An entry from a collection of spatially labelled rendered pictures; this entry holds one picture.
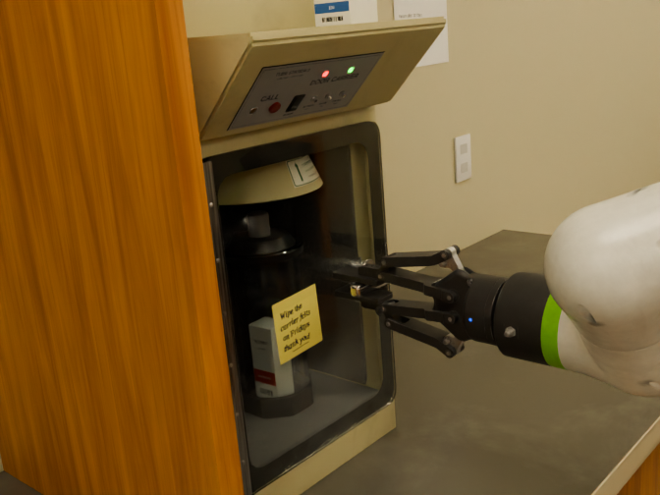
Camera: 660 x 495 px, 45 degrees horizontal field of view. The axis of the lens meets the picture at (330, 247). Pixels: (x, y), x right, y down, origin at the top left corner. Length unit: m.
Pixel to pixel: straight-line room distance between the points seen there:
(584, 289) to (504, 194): 1.61
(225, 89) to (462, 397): 0.69
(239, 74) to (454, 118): 1.30
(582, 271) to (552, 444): 0.52
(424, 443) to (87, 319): 0.51
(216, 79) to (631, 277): 0.41
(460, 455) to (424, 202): 0.93
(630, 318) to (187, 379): 0.40
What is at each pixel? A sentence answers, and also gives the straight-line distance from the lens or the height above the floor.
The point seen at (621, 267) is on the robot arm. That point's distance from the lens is 0.66.
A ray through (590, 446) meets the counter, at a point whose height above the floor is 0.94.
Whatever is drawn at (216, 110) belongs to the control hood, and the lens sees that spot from 0.78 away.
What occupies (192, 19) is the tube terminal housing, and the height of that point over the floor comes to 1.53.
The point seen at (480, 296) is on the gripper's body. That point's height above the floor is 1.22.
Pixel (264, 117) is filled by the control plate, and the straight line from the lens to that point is 0.84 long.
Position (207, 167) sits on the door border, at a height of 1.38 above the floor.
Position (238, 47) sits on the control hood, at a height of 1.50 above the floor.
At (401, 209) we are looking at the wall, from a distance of 1.85.
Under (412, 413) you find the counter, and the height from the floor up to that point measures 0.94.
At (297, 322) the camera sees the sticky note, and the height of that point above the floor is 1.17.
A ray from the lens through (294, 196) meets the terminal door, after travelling 0.92.
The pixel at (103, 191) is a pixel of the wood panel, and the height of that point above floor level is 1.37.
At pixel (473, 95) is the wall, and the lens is 2.09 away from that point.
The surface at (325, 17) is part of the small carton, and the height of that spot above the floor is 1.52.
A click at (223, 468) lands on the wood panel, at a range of 0.81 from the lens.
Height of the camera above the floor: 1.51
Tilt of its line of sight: 16 degrees down
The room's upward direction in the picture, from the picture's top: 5 degrees counter-clockwise
